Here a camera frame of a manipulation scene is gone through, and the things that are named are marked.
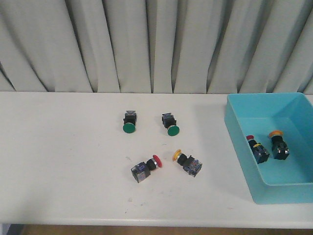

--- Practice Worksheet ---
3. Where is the red push button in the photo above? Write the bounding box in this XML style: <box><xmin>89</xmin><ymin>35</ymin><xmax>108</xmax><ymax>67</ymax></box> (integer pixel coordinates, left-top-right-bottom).
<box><xmin>131</xmin><ymin>155</ymin><xmax>162</xmax><ymax>183</ymax></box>
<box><xmin>246</xmin><ymin>135</ymin><xmax>269</xmax><ymax>164</ymax></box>

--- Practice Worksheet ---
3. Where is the yellow push button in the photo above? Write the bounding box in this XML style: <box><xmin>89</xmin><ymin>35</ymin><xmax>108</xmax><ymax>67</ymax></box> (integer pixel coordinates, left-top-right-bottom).
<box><xmin>172</xmin><ymin>149</ymin><xmax>202</xmax><ymax>177</ymax></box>
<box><xmin>268</xmin><ymin>130</ymin><xmax>290</xmax><ymax>160</ymax></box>

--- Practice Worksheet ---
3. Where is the turquoise plastic box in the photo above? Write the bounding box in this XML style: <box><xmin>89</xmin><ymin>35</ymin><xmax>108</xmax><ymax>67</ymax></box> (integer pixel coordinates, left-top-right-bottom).
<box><xmin>224</xmin><ymin>93</ymin><xmax>313</xmax><ymax>204</ymax></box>

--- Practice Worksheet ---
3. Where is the right green push button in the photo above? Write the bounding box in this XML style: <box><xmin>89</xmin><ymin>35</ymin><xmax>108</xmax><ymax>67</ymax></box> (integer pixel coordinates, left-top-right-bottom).
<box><xmin>161</xmin><ymin>113</ymin><xmax>180</xmax><ymax>136</ymax></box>

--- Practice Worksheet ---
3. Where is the green push button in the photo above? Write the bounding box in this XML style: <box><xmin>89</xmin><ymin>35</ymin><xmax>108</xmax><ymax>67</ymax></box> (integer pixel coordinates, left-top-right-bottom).
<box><xmin>123</xmin><ymin>111</ymin><xmax>137</xmax><ymax>134</ymax></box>
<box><xmin>161</xmin><ymin>113</ymin><xmax>180</xmax><ymax>136</ymax></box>

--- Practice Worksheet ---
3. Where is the left green push button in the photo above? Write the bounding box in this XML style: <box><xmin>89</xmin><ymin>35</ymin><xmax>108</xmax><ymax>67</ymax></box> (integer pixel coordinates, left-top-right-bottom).
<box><xmin>123</xmin><ymin>111</ymin><xmax>137</xmax><ymax>134</ymax></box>

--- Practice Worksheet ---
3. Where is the lying red push button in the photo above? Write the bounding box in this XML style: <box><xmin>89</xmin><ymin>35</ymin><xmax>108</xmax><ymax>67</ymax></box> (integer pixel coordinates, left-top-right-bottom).
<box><xmin>131</xmin><ymin>155</ymin><xmax>162</xmax><ymax>183</ymax></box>

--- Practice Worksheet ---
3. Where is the lying yellow push button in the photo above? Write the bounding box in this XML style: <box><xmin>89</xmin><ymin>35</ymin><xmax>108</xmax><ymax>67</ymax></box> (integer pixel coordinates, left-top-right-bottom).
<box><xmin>172</xmin><ymin>149</ymin><xmax>202</xmax><ymax>177</ymax></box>

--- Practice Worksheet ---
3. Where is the grey pleated curtain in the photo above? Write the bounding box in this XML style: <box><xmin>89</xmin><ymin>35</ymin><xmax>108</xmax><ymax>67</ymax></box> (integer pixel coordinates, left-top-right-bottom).
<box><xmin>0</xmin><ymin>0</ymin><xmax>313</xmax><ymax>94</ymax></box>

